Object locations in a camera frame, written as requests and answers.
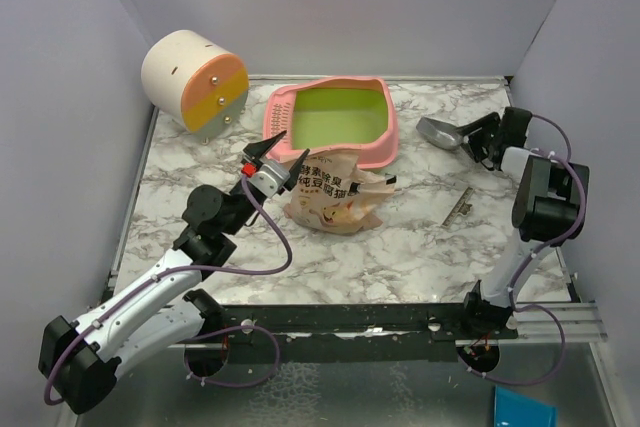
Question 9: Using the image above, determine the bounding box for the grey metal litter scoop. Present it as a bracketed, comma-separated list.
[416, 117, 470, 151]

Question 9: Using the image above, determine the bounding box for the orange cat litter bag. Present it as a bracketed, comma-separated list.
[283, 149, 397, 235]

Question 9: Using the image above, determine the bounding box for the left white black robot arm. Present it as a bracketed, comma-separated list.
[38, 134, 306, 414]

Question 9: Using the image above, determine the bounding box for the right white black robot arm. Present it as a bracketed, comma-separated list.
[459, 107, 590, 338]

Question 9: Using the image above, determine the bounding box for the pink and green litter box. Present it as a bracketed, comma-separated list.
[263, 76, 399, 170]

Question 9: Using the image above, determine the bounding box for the cream cylindrical cat house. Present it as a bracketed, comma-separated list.
[141, 30, 249, 143]

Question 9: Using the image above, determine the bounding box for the blue plastic object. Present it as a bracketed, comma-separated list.
[493, 387, 557, 427]

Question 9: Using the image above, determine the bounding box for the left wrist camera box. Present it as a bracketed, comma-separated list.
[240, 156, 290, 198]

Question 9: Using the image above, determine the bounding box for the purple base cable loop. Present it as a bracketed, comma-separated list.
[183, 324, 282, 388]

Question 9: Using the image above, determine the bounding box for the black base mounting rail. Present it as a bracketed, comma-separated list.
[183, 289, 517, 364]

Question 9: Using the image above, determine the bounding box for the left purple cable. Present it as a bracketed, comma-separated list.
[43, 174, 294, 406]

